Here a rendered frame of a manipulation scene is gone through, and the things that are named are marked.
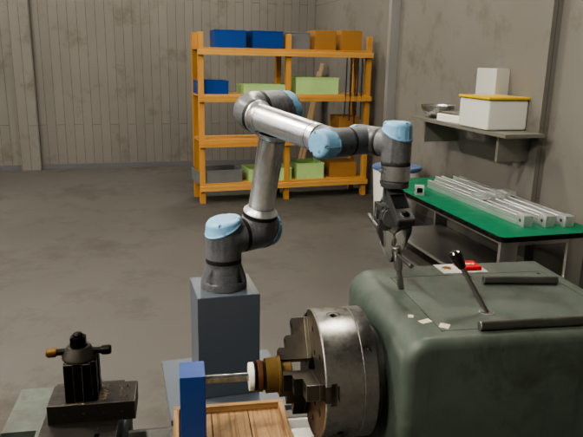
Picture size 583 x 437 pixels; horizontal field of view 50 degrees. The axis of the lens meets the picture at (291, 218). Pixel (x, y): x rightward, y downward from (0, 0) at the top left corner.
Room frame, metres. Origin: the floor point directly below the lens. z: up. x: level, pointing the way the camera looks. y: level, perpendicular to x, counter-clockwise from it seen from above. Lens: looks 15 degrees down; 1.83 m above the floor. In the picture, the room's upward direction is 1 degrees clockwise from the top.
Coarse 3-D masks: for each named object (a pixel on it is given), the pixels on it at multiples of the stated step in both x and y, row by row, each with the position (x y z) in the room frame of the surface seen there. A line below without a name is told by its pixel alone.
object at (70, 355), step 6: (66, 348) 1.36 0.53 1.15; (84, 348) 1.35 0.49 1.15; (90, 348) 1.36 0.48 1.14; (66, 354) 1.34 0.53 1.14; (72, 354) 1.34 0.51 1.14; (78, 354) 1.34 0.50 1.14; (84, 354) 1.34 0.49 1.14; (90, 354) 1.35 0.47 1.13; (66, 360) 1.33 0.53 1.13; (72, 360) 1.33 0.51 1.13; (78, 360) 1.33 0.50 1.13; (84, 360) 1.33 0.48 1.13; (90, 360) 1.34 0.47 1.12
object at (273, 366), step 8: (256, 360) 1.38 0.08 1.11; (264, 360) 1.38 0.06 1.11; (272, 360) 1.36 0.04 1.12; (280, 360) 1.36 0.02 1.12; (256, 368) 1.34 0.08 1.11; (264, 368) 1.35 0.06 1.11; (272, 368) 1.34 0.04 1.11; (280, 368) 1.34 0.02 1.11; (288, 368) 1.36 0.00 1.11; (256, 376) 1.33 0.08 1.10; (264, 376) 1.33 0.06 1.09; (272, 376) 1.33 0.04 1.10; (280, 376) 1.33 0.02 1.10; (256, 384) 1.32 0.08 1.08; (264, 384) 1.33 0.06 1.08; (272, 384) 1.33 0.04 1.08; (280, 384) 1.32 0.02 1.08; (272, 392) 1.34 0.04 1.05; (280, 392) 1.33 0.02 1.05
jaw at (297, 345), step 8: (296, 320) 1.44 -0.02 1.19; (304, 320) 1.45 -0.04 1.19; (296, 328) 1.43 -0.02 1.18; (304, 328) 1.43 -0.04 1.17; (288, 336) 1.42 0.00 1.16; (296, 336) 1.42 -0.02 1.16; (304, 336) 1.42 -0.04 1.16; (288, 344) 1.40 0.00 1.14; (296, 344) 1.41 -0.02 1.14; (304, 344) 1.41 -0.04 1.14; (280, 352) 1.39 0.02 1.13; (288, 352) 1.39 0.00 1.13; (296, 352) 1.39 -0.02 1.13; (304, 352) 1.40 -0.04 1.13; (288, 360) 1.39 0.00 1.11; (296, 360) 1.40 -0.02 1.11; (304, 360) 1.41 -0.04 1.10
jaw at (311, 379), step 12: (288, 372) 1.34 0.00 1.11; (300, 372) 1.33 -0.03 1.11; (312, 372) 1.33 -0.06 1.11; (288, 384) 1.31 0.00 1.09; (300, 384) 1.29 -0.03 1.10; (312, 384) 1.26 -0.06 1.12; (336, 384) 1.25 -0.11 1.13; (312, 396) 1.25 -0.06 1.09; (324, 396) 1.25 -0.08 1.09; (336, 396) 1.24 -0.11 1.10
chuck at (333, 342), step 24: (312, 312) 1.39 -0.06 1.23; (336, 312) 1.39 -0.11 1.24; (312, 336) 1.38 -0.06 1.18; (336, 336) 1.31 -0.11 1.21; (312, 360) 1.43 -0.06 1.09; (336, 360) 1.27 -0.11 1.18; (360, 360) 1.27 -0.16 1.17; (360, 384) 1.25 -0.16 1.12; (312, 408) 1.36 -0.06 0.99; (336, 408) 1.23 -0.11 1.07; (360, 408) 1.24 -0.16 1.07; (312, 432) 1.35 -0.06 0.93
